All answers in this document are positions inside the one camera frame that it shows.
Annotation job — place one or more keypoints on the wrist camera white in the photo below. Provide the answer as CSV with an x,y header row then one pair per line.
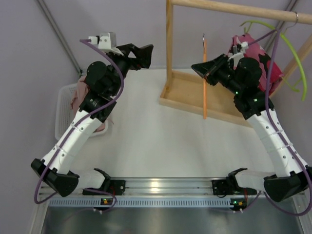
x,y
106,42
238,51

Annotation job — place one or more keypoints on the grey slotted cable duct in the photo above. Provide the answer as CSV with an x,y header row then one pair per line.
x,y
135,202

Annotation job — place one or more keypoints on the aluminium mounting rail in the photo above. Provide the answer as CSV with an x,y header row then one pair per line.
x,y
172,186

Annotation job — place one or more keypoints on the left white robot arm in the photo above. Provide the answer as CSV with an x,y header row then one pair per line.
x,y
105,84

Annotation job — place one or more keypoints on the pink trousers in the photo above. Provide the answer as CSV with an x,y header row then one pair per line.
x,y
79,94

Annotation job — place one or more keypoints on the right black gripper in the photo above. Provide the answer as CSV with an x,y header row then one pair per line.
x,y
215,73

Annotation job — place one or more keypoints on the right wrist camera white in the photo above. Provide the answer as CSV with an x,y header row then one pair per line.
x,y
238,51

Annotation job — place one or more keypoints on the orange clothes hanger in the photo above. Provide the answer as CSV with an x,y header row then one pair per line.
x,y
204,81

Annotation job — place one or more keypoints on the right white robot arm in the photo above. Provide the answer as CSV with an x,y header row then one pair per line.
x,y
289,176

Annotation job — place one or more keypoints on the wooden clothes rack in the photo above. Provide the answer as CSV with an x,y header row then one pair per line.
x,y
187,92

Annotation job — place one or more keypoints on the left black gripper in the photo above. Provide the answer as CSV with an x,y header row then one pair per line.
x,y
133,56

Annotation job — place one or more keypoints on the pink patterned garment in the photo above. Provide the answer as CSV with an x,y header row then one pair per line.
x,y
257,52

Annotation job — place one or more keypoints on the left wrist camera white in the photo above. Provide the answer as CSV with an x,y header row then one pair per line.
x,y
106,42

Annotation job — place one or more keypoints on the white plastic basket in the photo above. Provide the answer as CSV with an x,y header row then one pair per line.
x,y
64,113

